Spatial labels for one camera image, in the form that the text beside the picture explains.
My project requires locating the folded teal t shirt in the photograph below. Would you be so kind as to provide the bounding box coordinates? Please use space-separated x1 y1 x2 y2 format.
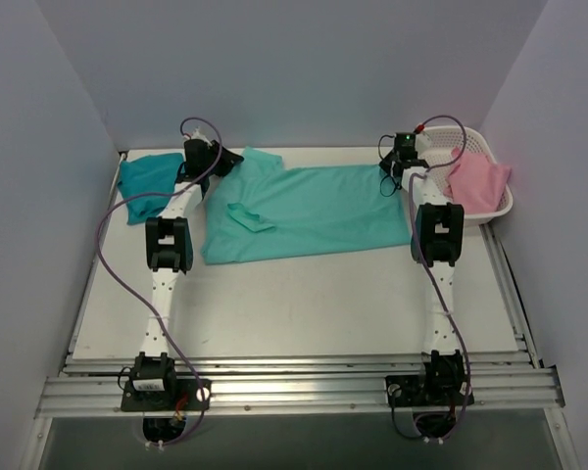
118 153 184 225

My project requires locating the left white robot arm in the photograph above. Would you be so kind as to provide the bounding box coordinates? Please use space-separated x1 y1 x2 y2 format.
126 136 243 410

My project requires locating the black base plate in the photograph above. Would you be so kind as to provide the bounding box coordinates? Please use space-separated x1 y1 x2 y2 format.
384 373 466 407
121 378 212 412

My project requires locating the aluminium rail frame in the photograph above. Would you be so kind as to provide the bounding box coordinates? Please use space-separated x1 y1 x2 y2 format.
22 227 578 469

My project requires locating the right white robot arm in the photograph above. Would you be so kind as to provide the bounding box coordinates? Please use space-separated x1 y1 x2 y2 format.
379 132 469 404

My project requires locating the pink t shirt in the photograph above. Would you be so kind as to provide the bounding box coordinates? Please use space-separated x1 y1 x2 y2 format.
443 152 512 215

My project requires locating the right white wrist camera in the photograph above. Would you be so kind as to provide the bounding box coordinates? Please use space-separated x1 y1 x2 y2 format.
414 123 433 153

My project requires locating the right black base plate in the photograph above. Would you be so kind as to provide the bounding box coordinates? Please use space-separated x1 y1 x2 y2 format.
384 373 466 407

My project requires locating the white perforated plastic basket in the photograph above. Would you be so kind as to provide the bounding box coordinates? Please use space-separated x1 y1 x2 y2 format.
418 125 514 226

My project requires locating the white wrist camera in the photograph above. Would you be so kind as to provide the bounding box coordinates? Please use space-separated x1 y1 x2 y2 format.
414 123 433 153
183 127 211 145

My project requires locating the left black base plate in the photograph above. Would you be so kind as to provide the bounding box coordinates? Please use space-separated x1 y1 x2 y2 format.
121 378 212 412

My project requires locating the mint green t shirt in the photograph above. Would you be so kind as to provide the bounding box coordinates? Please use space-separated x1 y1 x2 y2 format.
201 148 411 265

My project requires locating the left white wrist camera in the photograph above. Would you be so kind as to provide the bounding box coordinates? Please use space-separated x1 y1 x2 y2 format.
183 127 211 145

